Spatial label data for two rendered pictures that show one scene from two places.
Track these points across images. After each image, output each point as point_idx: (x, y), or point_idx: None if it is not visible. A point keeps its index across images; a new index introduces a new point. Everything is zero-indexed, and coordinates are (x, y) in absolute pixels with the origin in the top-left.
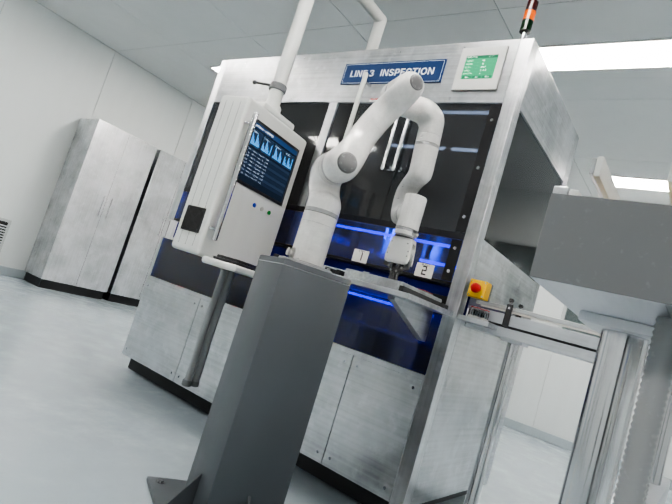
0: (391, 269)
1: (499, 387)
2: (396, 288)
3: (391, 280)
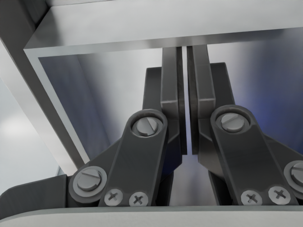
0: (221, 127)
1: (62, 171)
2: (94, 8)
3: (158, 31)
